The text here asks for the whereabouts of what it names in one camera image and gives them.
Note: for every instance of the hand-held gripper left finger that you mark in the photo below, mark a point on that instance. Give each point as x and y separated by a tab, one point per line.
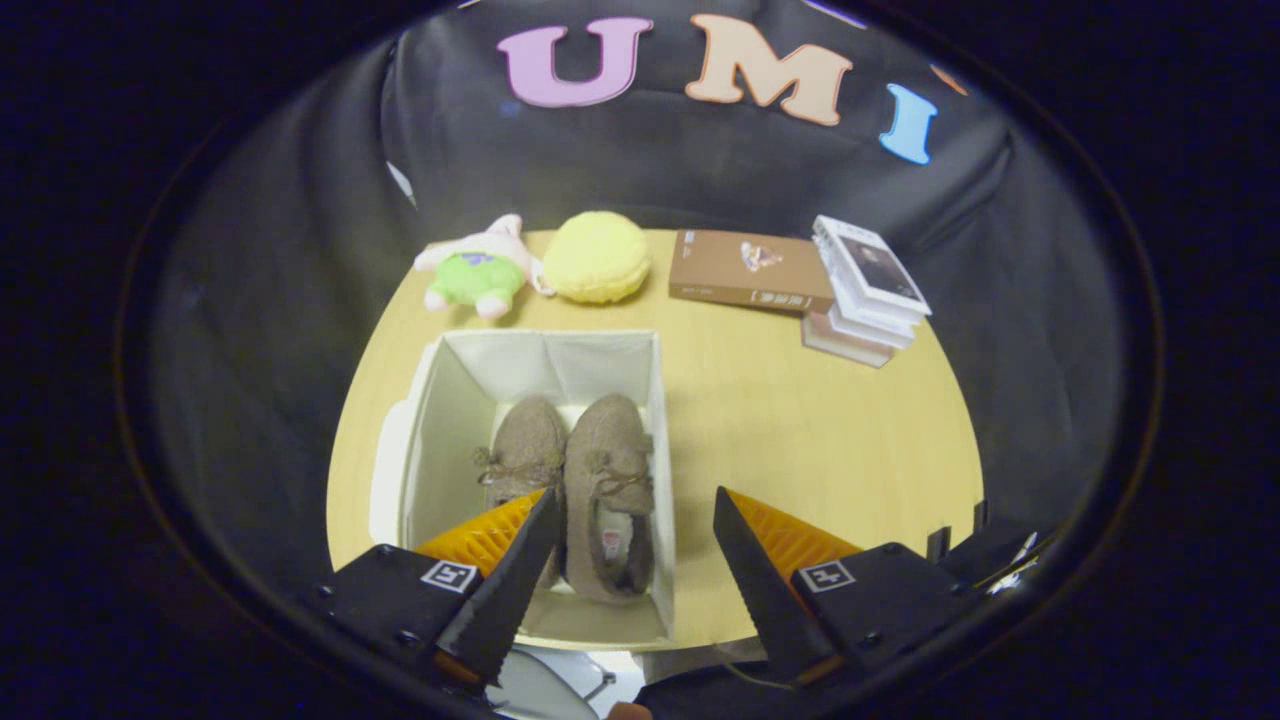
400	600

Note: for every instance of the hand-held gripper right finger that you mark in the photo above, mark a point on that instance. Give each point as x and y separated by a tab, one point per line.
880	600

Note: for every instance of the beige fabric storage box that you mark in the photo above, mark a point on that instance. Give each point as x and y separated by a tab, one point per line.
450	440

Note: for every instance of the fluffy brown shoe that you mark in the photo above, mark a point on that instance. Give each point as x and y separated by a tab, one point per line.
610	480
525	445

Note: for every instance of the dark cluttered equipment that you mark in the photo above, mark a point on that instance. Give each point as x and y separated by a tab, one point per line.
985	550

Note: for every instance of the pale grey object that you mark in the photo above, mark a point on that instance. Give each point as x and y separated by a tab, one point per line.
545	685

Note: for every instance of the pale pink book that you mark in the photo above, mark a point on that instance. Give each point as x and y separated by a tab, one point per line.
845	345

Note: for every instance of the plain white book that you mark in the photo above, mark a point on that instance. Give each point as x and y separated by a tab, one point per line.
870	322

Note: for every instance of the pink and green plush toy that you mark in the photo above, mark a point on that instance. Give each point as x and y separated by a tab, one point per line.
475	275

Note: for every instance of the white book with dark photo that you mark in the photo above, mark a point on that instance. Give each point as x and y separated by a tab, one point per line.
870	265

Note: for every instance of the brown book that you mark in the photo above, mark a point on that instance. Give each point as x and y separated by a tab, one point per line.
740	270

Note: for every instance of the yellow round plush cushion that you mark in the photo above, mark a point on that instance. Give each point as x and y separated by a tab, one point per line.
597	257

